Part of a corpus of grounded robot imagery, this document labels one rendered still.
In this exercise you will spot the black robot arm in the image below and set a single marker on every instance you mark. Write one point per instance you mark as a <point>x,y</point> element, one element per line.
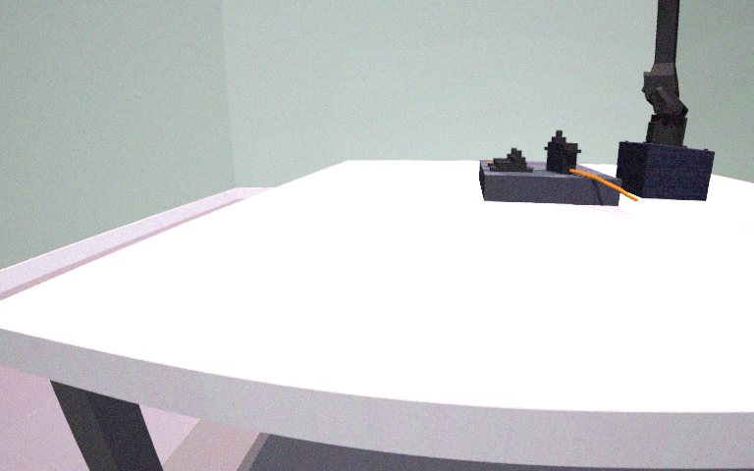
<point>661,84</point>

